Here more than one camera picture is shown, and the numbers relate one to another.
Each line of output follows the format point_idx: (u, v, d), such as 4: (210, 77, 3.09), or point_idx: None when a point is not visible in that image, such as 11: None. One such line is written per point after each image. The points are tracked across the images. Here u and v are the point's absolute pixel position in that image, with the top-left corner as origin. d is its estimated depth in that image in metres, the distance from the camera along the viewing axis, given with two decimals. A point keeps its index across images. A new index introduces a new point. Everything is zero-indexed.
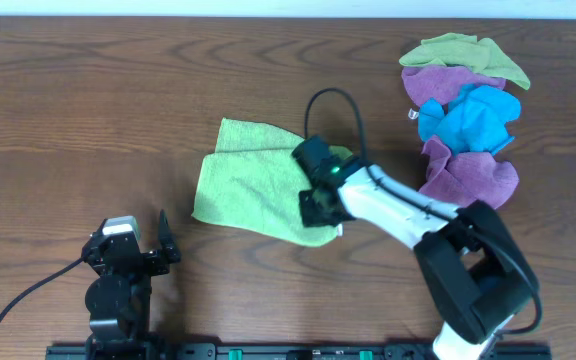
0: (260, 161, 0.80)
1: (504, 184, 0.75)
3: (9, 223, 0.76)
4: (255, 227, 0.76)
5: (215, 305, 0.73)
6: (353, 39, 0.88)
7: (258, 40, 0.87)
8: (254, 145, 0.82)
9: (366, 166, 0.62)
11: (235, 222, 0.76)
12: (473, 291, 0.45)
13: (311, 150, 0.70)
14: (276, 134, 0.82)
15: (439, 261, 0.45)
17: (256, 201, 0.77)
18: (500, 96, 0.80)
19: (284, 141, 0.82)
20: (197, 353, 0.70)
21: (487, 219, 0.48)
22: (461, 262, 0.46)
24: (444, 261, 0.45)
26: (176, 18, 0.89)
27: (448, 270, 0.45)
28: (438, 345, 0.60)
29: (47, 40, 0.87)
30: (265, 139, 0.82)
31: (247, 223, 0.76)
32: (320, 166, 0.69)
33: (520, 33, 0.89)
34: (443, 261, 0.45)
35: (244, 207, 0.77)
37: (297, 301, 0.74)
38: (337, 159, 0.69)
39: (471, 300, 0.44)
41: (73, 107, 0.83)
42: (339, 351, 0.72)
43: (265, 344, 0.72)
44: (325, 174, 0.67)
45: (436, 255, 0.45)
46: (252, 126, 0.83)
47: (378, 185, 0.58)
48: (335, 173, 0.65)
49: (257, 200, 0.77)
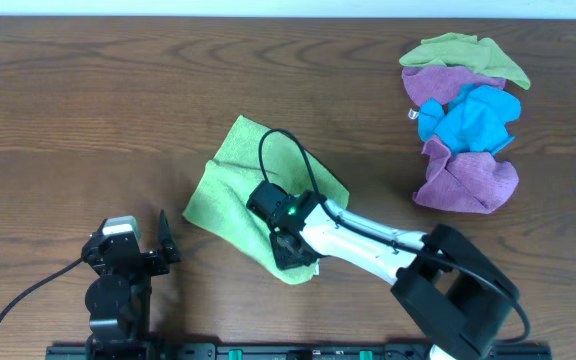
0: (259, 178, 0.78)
1: (504, 184, 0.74)
3: (11, 224, 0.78)
4: (238, 244, 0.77)
5: (216, 305, 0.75)
6: (354, 39, 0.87)
7: (258, 40, 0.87)
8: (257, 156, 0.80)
9: (320, 202, 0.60)
11: (222, 234, 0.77)
12: (459, 317, 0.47)
13: (263, 197, 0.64)
14: (283, 145, 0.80)
15: (417, 298, 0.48)
17: (246, 223, 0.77)
18: (500, 96, 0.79)
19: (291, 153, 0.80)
20: (197, 352, 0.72)
21: (451, 243, 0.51)
22: (438, 292, 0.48)
24: (424, 298, 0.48)
26: (175, 18, 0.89)
27: (428, 304, 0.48)
28: (435, 354, 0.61)
29: (46, 40, 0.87)
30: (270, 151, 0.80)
31: (231, 239, 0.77)
32: (276, 210, 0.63)
33: (524, 31, 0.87)
34: (420, 299, 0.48)
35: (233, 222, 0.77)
37: (296, 301, 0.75)
38: (292, 200, 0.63)
39: (458, 327, 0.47)
41: (73, 108, 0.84)
42: (339, 351, 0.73)
43: (265, 344, 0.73)
44: (283, 221, 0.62)
45: (413, 293, 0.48)
46: (264, 131, 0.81)
47: (339, 224, 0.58)
48: (293, 219, 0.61)
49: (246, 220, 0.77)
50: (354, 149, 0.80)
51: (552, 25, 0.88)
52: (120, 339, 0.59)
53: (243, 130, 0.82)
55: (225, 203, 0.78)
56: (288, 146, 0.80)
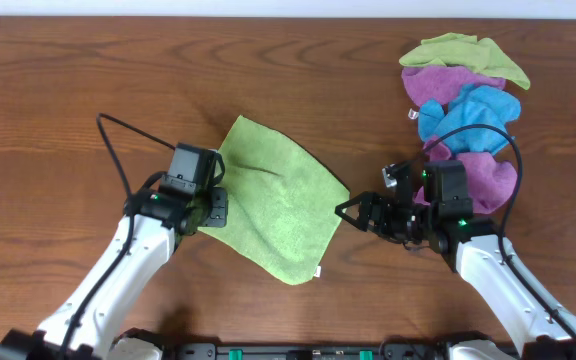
0: (258, 182, 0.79)
1: (504, 184, 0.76)
3: (10, 224, 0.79)
4: (235, 246, 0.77)
5: (217, 305, 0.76)
6: (356, 39, 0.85)
7: (259, 41, 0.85)
8: (256, 161, 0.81)
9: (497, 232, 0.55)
11: (218, 236, 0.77)
12: None
13: (449, 179, 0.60)
14: (285, 145, 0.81)
15: (535, 350, 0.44)
17: (245, 225, 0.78)
18: (499, 97, 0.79)
19: (290, 154, 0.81)
20: (197, 352, 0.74)
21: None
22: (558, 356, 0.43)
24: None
26: (175, 18, 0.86)
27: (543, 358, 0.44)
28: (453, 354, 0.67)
29: (44, 40, 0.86)
30: (270, 154, 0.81)
31: (228, 241, 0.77)
32: (451, 202, 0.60)
33: (530, 29, 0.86)
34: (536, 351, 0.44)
35: (230, 224, 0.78)
37: (297, 301, 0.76)
38: (469, 208, 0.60)
39: None
41: (73, 108, 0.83)
42: (339, 352, 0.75)
43: (266, 344, 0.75)
44: (449, 220, 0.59)
45: (534, 348, 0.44)
46: (266, 132, 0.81)
47: (505, 261, 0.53)
48: (459, 226, 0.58)
49: (244, 221, 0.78)
50: (354, 150, 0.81)
51: (556, 23, 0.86)
52: (179, 175, 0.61)
53: (244, 129, 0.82)
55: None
56: (289, 147, 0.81)
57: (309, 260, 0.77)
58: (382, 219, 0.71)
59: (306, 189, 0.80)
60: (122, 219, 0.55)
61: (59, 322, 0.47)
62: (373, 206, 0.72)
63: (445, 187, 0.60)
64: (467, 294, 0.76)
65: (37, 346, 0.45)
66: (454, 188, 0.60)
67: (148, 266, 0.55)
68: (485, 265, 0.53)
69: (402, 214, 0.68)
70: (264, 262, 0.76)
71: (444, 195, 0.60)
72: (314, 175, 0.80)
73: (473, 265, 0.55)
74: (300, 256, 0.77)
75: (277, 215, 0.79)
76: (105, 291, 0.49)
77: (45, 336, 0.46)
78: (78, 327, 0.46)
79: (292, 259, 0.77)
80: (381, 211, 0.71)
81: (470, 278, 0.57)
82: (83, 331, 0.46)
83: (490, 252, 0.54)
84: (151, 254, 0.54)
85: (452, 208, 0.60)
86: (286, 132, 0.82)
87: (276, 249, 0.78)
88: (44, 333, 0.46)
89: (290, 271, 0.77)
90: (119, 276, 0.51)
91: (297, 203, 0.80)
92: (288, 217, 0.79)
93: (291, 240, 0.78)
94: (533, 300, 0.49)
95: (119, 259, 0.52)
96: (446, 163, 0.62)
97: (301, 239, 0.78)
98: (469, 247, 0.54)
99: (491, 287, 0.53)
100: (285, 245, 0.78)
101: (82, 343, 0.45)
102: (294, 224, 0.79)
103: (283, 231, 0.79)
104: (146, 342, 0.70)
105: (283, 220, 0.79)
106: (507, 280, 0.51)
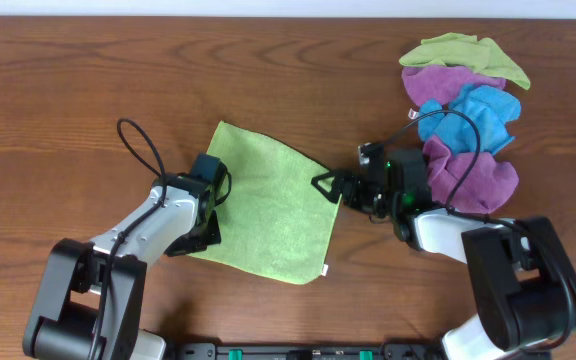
0: (249, 192, 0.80)
1: (504, 184, 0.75)
3: (10, 224, 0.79)
4: (236, 263, 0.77)
5: (217, 305, 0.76)
6: (357, 39, 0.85)
7: (260, 40, 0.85)
8: (245, 169, 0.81)
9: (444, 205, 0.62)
11: (217, 258, 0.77)
12: (495, 250, 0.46)
13: (410, 166, 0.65)
14: (269, 145, 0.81)
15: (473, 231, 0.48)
17: (245, 236, 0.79)
18: (500, 96, 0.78)
19: (277, 153, 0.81)
20: (197, 352, 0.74)
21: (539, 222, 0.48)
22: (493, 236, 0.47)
24: (488, 257, 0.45)
26: (175, 18, 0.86)
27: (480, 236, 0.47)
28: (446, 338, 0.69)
29: (45, 40, 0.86)
30: (257, 159, 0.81)
31: (227, 259, 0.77)
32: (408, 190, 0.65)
33: (530, 29, 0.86)
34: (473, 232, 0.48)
35: (227, 241, 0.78)
37: (297, 301, 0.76)
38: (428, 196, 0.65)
39: (490, 250, 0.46)
41: (73, 108, 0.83)
42: (339, 352, 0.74)
43: (266, 344, 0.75)
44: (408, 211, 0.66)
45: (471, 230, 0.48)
46: (249, 135, 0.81)
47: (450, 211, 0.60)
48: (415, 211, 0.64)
49: (243, 233, 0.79)
50: (354, 150, 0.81)
51: (556, 23, 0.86)
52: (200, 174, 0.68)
53: (227, 136, 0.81)
55: (220, 221, 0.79)
56: (274, 148, 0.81)
57: (314, 256, 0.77)
58: (352, 193, 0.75)
59: (298, 188, 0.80)
60: (156, 185, 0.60)
61: (106, 238, 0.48)
62: (345, 182, 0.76)
63: (406, 178, 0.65)
64: (467, 293, 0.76)
65: (86, 254, 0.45)
66: (415, 177, 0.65)
67: (178, 225, 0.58)
68: (433, 222, 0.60)
69: (371, 190, 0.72)
70: (270, 271, 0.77)
71: (406, 184, 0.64)
72: (303, 172, 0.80)
73: (428, 228, 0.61)
74: (305, 254, 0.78)
75: (274, 218, 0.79)
76: (145, 226, 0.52)
77: (94, 246, 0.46)
78: (124, 243, 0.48)
79: (296, 260, 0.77)
80: (353, 188, 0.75)
81: (434, 249, 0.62)
82: (129, 246, 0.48)
83: (438, 212, 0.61)
84: (182, 210, 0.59)
85: (413, 198, 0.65)
86: (285, 132, 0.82)
87: (279, 253, 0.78)
88: (92, 244, 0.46)
89: (298, 270, 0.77)
90: (157, 219, 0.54)
91: (291, 203, 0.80)
92: (284, 218, 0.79)
93: (292, 241, 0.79)
94: (469, 221, 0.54)
95: (157, 207, 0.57)
96: (403, 153, 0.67)
97: (302, 237, 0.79)
98: (420, 216, 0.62)
99: (441, 237, 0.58)
100: (287, 246, 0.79)
101: (129, 253, 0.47)
102: (293, 224, 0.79)
103: (284, 233, 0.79)
104: (156, 336, 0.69)
105: (281, 222, 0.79)
106: (450, 219, 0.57)
